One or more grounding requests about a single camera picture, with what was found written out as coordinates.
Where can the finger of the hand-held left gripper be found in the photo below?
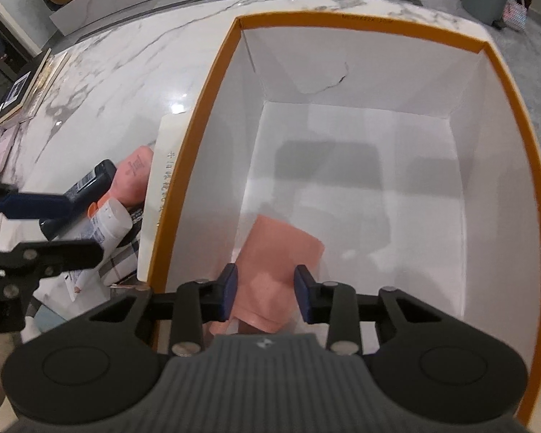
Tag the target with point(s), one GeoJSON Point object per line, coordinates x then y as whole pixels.
{"type": "Point", "coordinates": [31, 205]}
{"type": "Point", "coordinates": [58, 255]}

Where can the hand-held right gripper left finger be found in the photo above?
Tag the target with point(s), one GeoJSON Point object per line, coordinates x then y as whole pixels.
{"type": "Point", "coordinates": [227, 291]}

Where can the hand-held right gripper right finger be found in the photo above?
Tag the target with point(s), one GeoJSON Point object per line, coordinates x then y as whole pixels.
{"type": "Point", "coordinates": [303, 295]}

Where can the white tube with blue print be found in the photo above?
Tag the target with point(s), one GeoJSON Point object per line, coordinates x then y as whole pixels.
{"type": "Point", "coordinates": [110, 223]}

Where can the orange-rimmed white cardboard box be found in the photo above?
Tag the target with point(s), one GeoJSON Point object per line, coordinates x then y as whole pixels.
{"type": "Point", "coordinates": [365, 189]}

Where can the white paper packet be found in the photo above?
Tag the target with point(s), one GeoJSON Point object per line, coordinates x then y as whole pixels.
{"type": "Point", "coordinates": [54, 291]}

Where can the plaid cloth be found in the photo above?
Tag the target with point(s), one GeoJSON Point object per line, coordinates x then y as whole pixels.
{"type": "Point", "coordinates": [119, 264]}

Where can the pink notebook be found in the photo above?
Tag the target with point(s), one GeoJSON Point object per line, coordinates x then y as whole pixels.
{"type": "Point", "coordinates": [0, 149]}

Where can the pink pouch with dark print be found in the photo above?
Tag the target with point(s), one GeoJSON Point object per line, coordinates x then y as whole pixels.
{"type": "Point", "coordinates": [133, 176]}

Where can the cream book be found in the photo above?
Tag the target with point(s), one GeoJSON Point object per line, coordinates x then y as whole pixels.
{"type": "Point", "coordinates": [49, 76]}

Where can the pink and white woven bag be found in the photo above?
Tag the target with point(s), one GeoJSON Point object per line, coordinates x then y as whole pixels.
{"type": "Point", "coordinates": [516, 12]}

